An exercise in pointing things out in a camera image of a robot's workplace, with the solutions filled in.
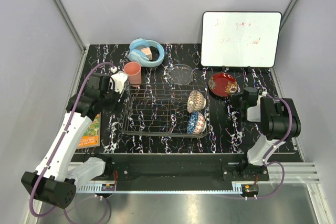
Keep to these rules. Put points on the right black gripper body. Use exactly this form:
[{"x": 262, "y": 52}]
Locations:
[{"x": 236, "y": 100}]

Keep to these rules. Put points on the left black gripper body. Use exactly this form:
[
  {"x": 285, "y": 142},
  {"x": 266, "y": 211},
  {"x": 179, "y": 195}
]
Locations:
[{"x": 112, "y": 101}]

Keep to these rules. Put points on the red floral lacquer bowl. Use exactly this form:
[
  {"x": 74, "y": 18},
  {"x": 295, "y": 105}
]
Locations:
[{"x": 222, "y": 84}]

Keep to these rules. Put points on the pink plastic cup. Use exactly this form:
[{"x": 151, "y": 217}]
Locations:
[{"x": 133, "y": 70}]

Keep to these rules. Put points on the beige patterned bowl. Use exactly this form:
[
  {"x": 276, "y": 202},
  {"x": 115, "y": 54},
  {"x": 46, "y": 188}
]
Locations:
[{"x": 196, "y": 101}]

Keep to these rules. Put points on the blue triangle pattern bowl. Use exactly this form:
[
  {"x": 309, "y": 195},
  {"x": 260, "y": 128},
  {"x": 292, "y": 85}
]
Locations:
[{"x": 197, "y": 123}]

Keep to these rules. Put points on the clear glass bowl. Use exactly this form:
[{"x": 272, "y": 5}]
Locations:
[{"x": 180, "y": 74}]

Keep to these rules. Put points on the black wire dish rack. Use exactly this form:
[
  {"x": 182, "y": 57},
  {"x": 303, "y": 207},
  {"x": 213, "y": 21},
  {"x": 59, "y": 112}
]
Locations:
[{"x": 160, "y": 109}]

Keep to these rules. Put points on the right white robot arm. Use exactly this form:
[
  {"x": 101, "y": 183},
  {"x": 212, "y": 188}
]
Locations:
[{"x": 278, "y": 121}]

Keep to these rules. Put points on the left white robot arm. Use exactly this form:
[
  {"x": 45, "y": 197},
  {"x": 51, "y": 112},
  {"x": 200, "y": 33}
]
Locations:
[{"x": 52, "y": 181}]

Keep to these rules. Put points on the orange treehouse book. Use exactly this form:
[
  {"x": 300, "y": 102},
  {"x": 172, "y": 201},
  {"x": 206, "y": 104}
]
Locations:
[{"x": 91, "y": 137}]

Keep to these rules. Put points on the light blue headphones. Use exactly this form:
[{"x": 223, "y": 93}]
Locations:
[{"x": 140, "y": 52}]

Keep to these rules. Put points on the pink wooden block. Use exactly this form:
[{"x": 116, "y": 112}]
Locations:
[{"x": 148, "y": 53}]

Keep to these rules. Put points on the white dry-erase board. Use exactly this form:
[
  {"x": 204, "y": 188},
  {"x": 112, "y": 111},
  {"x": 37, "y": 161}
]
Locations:
[{"x": 239, "y": 39}]

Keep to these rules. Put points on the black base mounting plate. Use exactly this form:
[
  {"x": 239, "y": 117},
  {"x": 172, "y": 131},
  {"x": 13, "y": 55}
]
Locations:
[{"x": 229, "y": 167}]

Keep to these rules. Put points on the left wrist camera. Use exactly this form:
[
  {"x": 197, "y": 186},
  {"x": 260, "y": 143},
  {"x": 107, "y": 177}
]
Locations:
[{"x": 99, "y": 81}]

